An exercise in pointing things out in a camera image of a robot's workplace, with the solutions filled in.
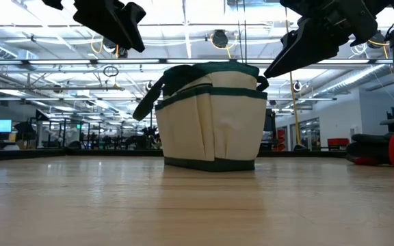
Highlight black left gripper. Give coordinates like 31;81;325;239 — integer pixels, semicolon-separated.
41;0;146;54

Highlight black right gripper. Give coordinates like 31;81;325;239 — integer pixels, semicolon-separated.
263;0;391;79

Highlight beige green canvas gardening bag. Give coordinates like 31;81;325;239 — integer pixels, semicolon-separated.
131;61;270;173

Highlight red storage bins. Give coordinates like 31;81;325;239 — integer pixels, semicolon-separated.
277;128;287;151

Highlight distant black robot workstation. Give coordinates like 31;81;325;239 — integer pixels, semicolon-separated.
14;109;92;150

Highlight yellow hanging cord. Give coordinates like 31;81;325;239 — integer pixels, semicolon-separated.
284;6;307;151

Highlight hanging black cable reel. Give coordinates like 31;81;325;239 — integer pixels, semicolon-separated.
211;29;229;49

